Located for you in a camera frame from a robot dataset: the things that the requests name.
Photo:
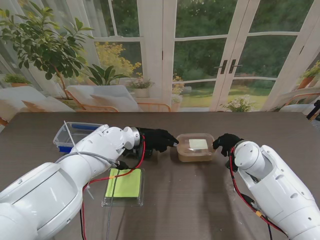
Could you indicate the clear lid with white label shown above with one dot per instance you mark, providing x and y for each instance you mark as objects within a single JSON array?
[{"x": 197, "y": 143}]

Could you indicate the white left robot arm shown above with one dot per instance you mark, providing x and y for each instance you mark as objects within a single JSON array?
[{"x": 37, "y": 195}]

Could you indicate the tan kraft paper bowl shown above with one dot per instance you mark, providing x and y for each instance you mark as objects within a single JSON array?
[{"x": 195, "y": 157}]

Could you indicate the clear lid with green paper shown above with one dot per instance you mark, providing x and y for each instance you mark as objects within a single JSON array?
[{"x": 125, "y": 185}]

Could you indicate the printed garden door backdrop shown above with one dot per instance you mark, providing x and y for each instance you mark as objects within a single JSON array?
[{"x": 150, "y": 62}]

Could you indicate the black plastic ridged tray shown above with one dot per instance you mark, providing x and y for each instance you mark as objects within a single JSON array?
[{"x": 148, "y": 153}]

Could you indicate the white zip tie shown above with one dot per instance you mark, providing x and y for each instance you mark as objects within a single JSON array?
[
  {"x": 70, "y": 133},
  {"x": 90, "y": 192}
]

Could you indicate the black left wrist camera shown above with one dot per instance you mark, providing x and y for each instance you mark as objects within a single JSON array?
[{"x": 138, "y": 153}]

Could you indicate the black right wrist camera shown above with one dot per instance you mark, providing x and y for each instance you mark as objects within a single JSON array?
[{"x": 228, "y": 166}]

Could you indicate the clear container with blue clips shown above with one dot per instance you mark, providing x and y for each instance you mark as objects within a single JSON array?
[{"x": 62, "y": 137}]

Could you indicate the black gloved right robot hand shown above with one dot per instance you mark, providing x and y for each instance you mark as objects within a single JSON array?
[{"x": 227, "y": 143}]

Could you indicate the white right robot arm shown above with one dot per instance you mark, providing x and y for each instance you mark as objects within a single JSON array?
[{"x": 280, "y": 185}]

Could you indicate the black tripod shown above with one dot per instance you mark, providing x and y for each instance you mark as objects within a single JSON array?
[{"x": 315, "y": 108}]

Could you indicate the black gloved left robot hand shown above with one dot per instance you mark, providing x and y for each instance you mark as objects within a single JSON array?
[{"x": 157, "y": 140}]

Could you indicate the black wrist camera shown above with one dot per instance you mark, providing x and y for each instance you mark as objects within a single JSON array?
[
  {"x": 228, "y": 166},
  {"x": 138, "y": 153}
]

